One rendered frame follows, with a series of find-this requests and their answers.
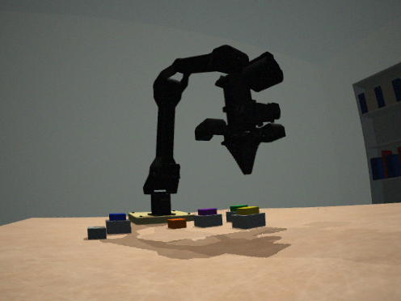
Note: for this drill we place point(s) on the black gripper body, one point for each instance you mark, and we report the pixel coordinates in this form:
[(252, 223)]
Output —
[(211, 126)]

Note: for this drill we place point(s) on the yellow button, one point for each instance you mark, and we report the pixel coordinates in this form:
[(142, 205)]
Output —
[(248, 217)]

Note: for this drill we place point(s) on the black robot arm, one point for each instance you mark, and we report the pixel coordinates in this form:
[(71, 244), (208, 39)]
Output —
[(243, 75)]

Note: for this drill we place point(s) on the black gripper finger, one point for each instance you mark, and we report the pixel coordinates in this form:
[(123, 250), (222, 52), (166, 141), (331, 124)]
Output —
[(237, 147), (251, 149)]

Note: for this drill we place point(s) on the purple button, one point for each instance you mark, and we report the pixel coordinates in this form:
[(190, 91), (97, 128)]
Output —
[(207, 218)]

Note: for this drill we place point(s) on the green button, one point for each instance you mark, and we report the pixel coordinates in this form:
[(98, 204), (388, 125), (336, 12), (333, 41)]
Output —
[(233, 210)]

